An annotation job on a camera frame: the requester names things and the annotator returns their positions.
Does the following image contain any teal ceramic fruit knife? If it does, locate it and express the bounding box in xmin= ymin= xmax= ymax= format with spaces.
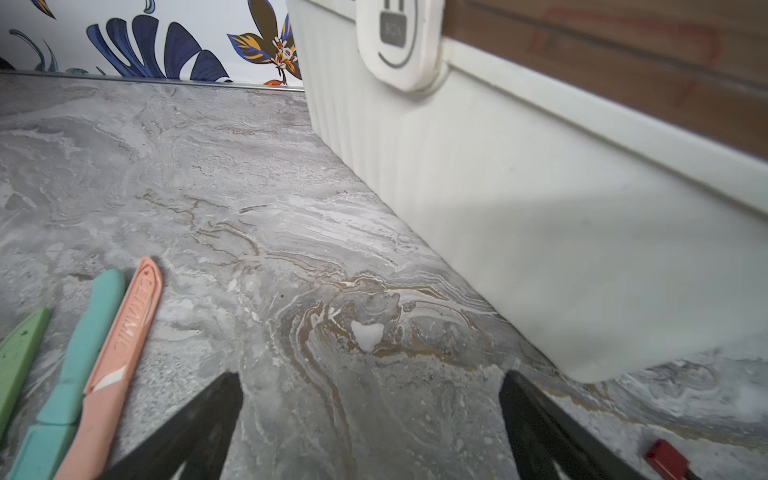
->
xmin=7 ymin=269 xmax=126 ymax=480

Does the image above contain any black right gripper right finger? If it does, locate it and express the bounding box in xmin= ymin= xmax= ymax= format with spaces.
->
xmin=499 ymin=370 xmax=642 ymax=479

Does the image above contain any red charging board connector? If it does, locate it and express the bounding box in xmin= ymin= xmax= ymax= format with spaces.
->
xmin=644 ymin=439 xmax=689 ymax=480

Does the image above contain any white storage box brown lid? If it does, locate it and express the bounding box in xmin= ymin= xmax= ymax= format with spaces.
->
xmin=288 ymin=1 xmax=767 ymax=383

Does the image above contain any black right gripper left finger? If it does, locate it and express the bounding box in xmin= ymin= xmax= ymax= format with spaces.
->
xmin=99 ymin=372 xmax=243 ymax=480

